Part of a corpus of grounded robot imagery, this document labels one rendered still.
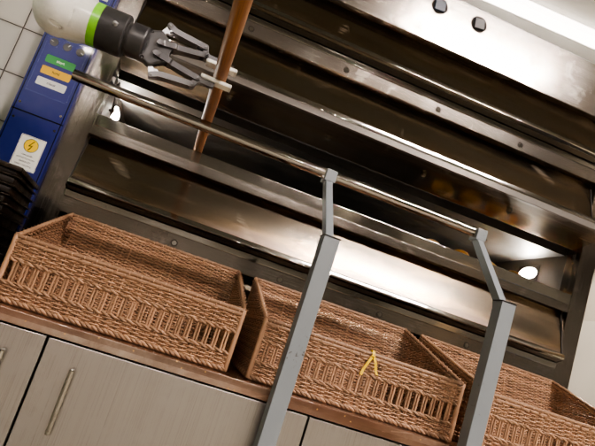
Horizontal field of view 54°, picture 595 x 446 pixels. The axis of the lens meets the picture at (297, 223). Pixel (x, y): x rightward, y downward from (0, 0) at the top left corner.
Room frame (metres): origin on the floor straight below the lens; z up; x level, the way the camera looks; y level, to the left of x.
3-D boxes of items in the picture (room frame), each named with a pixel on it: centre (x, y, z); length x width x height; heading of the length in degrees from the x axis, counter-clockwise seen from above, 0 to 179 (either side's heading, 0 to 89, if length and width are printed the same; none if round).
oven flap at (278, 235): (1.96, -0.17, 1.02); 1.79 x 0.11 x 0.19; 101
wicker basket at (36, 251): (1.59, 0.36, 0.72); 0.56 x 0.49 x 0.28; 99
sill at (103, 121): (1.98, -0.17, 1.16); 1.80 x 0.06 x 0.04; 101
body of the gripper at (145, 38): (1.17, 0.42, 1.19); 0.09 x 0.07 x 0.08; 101
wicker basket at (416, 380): (1.70, -0.23, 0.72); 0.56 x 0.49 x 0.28; 99
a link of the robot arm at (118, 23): (1.16, 0.49, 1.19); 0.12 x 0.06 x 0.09; 11
